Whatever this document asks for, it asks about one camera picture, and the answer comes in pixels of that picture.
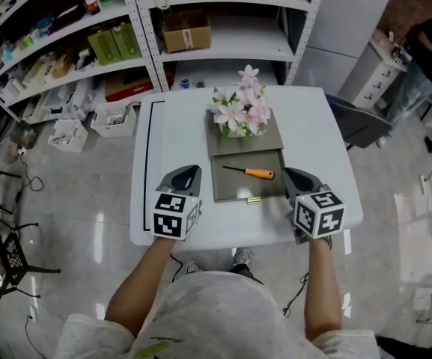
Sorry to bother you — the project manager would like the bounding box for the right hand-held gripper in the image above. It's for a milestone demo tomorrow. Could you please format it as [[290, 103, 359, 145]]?
[[282, 167, 346, 245]]

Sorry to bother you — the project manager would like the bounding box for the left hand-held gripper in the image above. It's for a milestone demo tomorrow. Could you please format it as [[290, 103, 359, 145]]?
[[150, 165, 204, 242]]

